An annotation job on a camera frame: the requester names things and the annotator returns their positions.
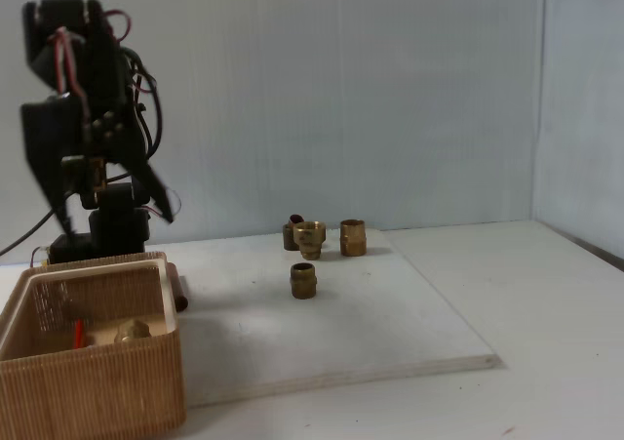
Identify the red gripper wire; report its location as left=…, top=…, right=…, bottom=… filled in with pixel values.
left=52, top=9, right=134, bottom=95

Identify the brass reducer fitting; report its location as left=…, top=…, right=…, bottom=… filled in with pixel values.
left=292, top=220, right=327, bottom=260

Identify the slatted wooden box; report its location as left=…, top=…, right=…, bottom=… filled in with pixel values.
left=0, top=250, right=187, bottom=440

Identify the brown copper pipe piece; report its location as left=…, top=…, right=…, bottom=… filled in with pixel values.
left=168, top=262, right=190, bottom=313

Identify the white plywood board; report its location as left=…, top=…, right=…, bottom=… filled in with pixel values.
left=168, top=227, right=503, bottom=409

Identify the brass threaded nipple fitting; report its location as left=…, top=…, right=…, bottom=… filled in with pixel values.
left=291, top=262, right=319, bottom=300

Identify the brass ball valve red handle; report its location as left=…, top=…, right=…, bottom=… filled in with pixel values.
left=72, top=318, right=152, bottom=351

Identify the brass coupling fitting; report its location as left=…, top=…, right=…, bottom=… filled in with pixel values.
left=339, top=219, right=368, bottom=258

